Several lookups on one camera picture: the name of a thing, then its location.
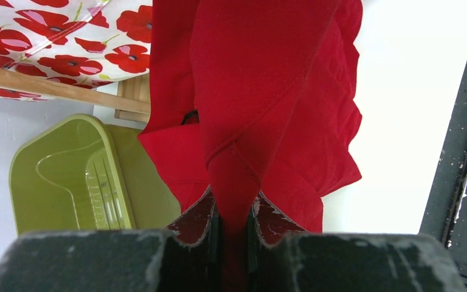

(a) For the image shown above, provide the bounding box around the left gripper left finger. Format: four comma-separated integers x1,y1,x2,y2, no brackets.
165,187,220,291

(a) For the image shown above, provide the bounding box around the green plastic basket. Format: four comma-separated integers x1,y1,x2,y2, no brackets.
9,114,181,234

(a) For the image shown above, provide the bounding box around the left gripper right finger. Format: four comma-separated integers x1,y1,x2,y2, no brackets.
247,192,305,291

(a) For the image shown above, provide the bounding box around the wooden clothes rack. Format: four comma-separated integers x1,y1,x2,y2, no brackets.
0,69,151,122

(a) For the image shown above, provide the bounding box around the red skirt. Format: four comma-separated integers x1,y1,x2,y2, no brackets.
137,0,364,243

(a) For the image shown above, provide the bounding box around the red poppy print garment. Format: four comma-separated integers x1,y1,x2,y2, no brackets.
0,0,153,89

